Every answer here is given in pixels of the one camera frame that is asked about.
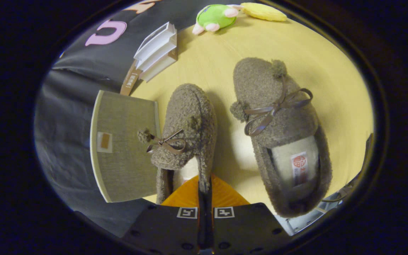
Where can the black backdrop cloth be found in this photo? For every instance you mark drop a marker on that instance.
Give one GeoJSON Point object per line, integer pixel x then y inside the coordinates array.
{"type": "Point", "coordinates": [66, 117]}

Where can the grey fabric storage box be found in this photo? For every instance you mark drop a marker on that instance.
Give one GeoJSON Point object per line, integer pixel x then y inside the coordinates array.
{"type": "Point", "coordinates": [126, 159]}

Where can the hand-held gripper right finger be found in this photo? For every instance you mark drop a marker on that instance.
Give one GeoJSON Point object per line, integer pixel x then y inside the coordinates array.
{"type": "Point", "coordinates": [246, 226]}

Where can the dark flat object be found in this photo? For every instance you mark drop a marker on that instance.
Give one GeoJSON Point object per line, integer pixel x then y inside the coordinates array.
{"type": "Point", "coordinates": [368, 156]}

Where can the green plush toy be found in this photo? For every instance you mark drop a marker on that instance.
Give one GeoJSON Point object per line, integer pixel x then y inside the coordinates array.
{"type": "Point", "coordinates": [214, 17]}

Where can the yellow plush toy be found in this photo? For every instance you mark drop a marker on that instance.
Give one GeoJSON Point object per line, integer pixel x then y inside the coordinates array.
{"type": "Point", "coordinates": [264, 12]}

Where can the brown fuzzy shoe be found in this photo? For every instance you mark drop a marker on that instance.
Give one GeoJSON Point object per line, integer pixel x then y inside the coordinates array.
{"type": "Point", "coordinates": [267, 99]}
{"type": "Point", "coordinates": [186, 113]}

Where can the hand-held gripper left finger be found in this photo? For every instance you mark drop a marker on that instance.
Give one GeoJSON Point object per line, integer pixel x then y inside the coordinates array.
{"type": "Point", "coordinates": [161, 226]}

